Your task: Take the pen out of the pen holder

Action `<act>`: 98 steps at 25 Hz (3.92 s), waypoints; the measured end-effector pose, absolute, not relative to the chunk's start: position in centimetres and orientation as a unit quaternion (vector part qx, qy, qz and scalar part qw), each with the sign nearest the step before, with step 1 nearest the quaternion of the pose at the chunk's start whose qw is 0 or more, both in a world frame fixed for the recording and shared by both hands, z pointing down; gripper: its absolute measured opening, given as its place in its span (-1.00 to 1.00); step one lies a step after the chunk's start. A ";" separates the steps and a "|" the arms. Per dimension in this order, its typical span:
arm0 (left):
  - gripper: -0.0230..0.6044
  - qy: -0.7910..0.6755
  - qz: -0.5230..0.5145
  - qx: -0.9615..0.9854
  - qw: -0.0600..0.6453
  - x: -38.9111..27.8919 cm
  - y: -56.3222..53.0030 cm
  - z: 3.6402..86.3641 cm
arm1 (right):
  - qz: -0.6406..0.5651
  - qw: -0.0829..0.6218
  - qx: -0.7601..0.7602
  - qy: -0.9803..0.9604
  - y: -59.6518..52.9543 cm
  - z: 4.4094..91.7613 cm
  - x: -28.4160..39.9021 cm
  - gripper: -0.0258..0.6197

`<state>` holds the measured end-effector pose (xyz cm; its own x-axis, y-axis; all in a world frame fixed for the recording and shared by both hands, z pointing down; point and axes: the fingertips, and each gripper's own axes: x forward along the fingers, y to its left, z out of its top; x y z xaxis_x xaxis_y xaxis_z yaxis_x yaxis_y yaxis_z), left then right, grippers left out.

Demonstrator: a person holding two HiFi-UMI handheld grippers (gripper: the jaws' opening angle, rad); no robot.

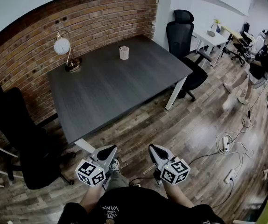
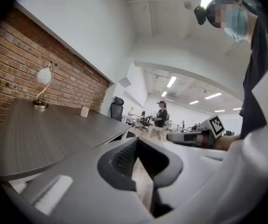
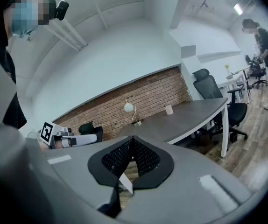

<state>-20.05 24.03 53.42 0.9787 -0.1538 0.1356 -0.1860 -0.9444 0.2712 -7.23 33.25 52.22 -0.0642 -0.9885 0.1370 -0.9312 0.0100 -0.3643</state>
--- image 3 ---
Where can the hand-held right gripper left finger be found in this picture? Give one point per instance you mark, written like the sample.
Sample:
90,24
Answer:
78,171

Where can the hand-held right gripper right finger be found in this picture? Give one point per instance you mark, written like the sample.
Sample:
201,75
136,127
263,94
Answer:
183,183

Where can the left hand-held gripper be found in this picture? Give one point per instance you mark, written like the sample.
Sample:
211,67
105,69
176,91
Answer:
47,132

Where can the small white round object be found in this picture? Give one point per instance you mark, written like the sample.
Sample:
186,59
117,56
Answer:
169,110

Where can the person's left forearm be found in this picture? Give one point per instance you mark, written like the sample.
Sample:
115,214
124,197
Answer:
58,145

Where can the black office chair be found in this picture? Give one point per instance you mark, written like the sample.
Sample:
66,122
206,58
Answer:
255,70
90,129
208,85

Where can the gold lamp with white globe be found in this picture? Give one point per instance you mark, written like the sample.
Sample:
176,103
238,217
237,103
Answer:
129,107

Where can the person's black shirt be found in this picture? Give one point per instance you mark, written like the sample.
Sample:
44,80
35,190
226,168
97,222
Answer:
10,106

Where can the white desk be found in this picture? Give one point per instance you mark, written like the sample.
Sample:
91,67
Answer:
232,79

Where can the white vase with yellow flower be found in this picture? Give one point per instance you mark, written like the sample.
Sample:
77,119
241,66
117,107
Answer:
228,72

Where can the blue face mask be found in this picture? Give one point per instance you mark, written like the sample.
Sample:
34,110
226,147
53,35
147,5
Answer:
23,20

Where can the ceiling light strip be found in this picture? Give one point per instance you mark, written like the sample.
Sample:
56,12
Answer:
238,9

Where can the black head-worn camera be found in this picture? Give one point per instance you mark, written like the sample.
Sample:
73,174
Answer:
61,9

